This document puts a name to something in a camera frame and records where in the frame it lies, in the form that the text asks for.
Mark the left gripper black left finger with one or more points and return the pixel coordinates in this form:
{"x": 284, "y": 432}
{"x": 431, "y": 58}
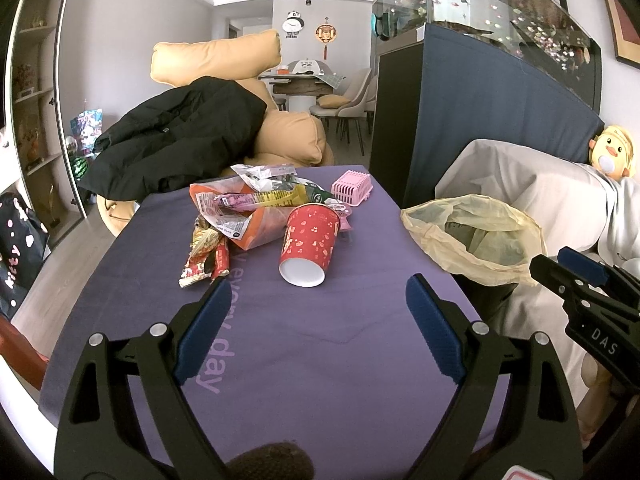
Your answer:
{"x": 99, "y": 433}

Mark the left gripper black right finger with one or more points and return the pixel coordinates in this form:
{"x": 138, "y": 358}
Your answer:
{"x": 512, "y": 415}

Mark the orange snack bag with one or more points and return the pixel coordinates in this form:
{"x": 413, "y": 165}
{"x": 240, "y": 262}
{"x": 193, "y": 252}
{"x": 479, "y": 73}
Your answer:
{"x": 246, "y": 230}

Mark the pink yellow snack wrapper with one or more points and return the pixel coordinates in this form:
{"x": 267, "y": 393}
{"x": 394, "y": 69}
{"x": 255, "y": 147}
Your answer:
{"x": 300, "y": 194}

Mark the red paper cup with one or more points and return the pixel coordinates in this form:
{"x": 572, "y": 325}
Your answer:
{"x": 308, "y": 245}

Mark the green white milk pouch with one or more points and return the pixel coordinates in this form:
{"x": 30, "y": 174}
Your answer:
{"x": 269, "y": 178}

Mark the black trash bin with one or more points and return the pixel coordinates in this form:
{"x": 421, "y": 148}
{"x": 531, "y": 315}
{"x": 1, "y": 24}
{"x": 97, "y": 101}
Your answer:
{"x": 486, "y": 300}

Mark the beige trash bag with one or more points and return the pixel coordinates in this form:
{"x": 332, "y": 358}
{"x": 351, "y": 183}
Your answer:
{"x": 487, "y": 241}

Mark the white covered sofa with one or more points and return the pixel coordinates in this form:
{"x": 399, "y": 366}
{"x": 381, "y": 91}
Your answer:
{"x": 576, "y": 206}

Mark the yellow duck plush toy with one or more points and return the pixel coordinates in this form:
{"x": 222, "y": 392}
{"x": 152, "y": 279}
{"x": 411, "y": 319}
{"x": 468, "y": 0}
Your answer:
{"x": 612, "y": 152}

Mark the purple tablecloth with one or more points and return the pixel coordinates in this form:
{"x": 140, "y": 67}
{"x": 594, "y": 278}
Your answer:
{"x": 341, "y": 369}

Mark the black pink spotted bag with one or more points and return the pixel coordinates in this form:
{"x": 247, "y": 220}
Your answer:
{"x": 23, "y": 241}

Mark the dark blue cloth cover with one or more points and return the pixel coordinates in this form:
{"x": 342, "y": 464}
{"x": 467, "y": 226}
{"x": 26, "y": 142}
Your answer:
{"x": 469, "y": 90}

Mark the pink slatted plastic box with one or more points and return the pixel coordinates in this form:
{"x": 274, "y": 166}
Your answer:
{"x": 352, "y": 188}

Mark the wooden display shelf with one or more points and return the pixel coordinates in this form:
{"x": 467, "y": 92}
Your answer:
{"x": 34, "y": 158}

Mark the black jacket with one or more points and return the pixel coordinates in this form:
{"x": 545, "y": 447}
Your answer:
{"x": 182, "y": 136}

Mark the colourful gift bag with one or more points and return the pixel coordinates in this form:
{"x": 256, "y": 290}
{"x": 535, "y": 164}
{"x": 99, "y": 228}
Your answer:
{"x": 86, "y": 128}

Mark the black cabinet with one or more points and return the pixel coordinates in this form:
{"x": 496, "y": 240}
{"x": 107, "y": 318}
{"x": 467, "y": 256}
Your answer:
{"x": 398, "y": 95}

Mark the glass fish tank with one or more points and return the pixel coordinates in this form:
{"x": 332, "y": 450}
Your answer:
{"x": 540, "y": 32}

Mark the grey dining chair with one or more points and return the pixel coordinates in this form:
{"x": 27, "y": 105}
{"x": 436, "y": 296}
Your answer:
{"x": 346, "y": 109}

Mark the tan beanbag sofa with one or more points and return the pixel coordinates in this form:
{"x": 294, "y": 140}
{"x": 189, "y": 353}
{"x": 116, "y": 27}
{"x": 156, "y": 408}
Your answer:
{"x": 295, "y": 137}

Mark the dining table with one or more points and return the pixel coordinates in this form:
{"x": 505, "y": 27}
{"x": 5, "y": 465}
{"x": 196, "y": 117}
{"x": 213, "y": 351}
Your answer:
{"x": 310, "y": 78}

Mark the framed wall picture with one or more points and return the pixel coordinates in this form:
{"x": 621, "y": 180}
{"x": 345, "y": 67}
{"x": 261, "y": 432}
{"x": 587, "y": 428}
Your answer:
{"x": 625, "y": 36}

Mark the red chinese wall ornament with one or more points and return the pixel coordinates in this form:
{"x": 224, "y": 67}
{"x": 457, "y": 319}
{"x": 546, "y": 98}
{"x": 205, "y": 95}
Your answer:
{"x": 325, "y": 33}

